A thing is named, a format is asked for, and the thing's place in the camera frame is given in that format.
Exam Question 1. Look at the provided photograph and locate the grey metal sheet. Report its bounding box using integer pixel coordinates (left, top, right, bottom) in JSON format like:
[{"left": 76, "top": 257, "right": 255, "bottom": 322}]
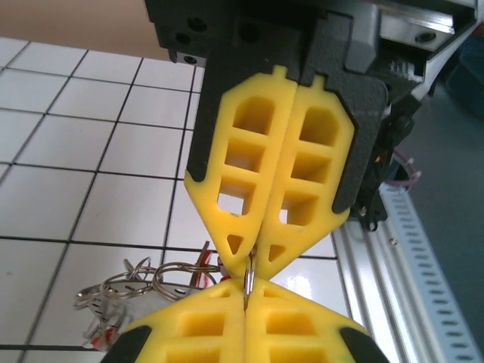
[{"left": 411, "top": 56, "right": 484, "bottom": 303}]

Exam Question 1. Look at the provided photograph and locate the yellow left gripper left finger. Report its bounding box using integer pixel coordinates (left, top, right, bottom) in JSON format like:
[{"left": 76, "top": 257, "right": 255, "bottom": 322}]
[{"left": 107, "top": 277, "right": 247, "bottom": 363}]

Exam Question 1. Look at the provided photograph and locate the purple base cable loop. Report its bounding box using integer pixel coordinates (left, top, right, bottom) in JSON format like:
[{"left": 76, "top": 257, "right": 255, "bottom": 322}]
[{"left": 385, "top": 149, "right": 423, "bottom": 188}]

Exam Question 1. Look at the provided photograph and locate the slotted grey cable duct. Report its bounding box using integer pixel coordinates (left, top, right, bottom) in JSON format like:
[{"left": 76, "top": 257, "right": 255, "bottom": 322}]
[{"left": 377, "top": 183, "right": 484, "bottom": 363}]

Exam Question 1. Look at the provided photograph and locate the silver split keyring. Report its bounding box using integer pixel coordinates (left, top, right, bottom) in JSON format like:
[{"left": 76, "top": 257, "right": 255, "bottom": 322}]
[{"left": 243, "top": 252, "right": 259, "bottom": 308}]

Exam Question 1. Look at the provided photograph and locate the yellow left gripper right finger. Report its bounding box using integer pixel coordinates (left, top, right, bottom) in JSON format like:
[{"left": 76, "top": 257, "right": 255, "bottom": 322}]
[{"left": 244, "top": 278, "right": 386, "bottom": 363}]

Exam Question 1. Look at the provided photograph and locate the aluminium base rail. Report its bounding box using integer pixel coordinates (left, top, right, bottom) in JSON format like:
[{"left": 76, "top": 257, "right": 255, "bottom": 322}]
[{"left": 331, "top": 217, "right": 458, "bottom": 363}]

